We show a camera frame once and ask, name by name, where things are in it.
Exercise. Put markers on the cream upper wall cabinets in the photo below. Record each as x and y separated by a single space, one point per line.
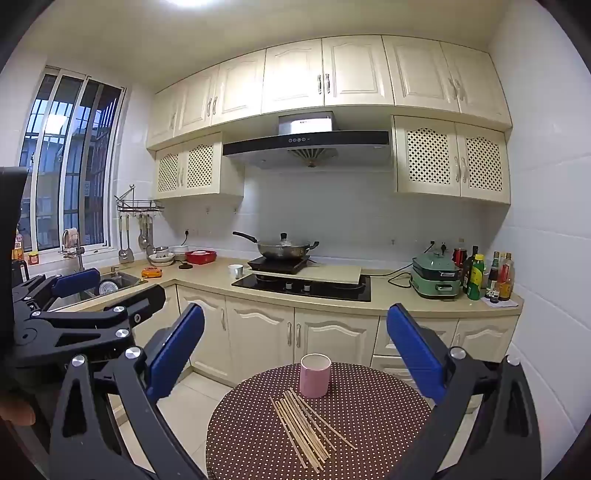
295 78

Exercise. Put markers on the dark glass bottle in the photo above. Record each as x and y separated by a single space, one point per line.
468 272

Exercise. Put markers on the small red jar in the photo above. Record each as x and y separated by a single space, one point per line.
33 258

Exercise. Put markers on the bundle of wooden chopsticks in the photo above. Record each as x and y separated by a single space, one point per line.
298 427

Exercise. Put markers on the yellow label bottle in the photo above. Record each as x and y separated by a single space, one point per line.
18 249

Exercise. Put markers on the black range hood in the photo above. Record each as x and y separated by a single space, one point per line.
304 141

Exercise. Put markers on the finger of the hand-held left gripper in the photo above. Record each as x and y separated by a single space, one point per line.
138 307
76 282

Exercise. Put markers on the black induction cooker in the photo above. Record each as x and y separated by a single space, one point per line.
281 265

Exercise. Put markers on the red plastic basket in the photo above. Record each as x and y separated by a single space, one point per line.
201 258

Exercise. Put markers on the cream lattice-door cabinet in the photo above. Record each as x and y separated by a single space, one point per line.
217 166
452 161

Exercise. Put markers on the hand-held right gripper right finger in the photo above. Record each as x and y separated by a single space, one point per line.
415 350

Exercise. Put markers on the small dark bottle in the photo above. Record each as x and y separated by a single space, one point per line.
494 297

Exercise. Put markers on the steel spatula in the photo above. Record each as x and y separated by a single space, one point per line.
125 254

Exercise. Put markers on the stack of bowls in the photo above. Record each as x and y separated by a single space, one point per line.
161 258

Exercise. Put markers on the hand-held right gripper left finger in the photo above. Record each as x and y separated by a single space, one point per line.
178 350

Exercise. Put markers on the glass wok lid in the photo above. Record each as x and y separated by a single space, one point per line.
284 243

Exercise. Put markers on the soy sauce bottle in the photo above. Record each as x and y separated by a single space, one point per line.
492 274

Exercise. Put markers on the wide cream cabinet drawer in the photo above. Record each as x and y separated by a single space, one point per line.
429 332

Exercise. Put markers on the cream base cabinets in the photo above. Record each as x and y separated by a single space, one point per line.
258 332

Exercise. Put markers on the pink cup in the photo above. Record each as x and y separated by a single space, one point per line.
314 378

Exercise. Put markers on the stainless steel sink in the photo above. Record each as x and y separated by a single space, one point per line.
124 279

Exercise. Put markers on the white mug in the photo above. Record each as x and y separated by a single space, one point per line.
235 271

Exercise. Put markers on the person's left hand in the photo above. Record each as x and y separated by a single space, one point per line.
18 411

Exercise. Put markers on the narrow cream cabinet drawer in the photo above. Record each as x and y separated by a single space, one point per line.
392 367

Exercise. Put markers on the orange snack packet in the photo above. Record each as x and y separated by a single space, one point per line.
151 272

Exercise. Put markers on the steel pot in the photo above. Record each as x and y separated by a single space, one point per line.
110 288

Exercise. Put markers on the red can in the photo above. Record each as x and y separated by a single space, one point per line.
459 257

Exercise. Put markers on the steel sink faucet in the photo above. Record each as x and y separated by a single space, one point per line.
79 258

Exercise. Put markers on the barred sliding window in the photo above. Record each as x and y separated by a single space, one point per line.
69 161

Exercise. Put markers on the green electric cooker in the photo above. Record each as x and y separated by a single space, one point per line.
434 279

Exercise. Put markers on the wooden cutting board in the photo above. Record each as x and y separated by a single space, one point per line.
332 274

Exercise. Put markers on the steel ladle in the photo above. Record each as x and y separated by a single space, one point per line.
142 240

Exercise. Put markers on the orange sauce bottle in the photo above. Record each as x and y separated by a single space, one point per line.
506 281

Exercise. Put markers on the black glass gas hob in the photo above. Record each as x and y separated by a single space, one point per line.
323 291

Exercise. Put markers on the steel serving spoon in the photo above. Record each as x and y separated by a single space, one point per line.
150 249

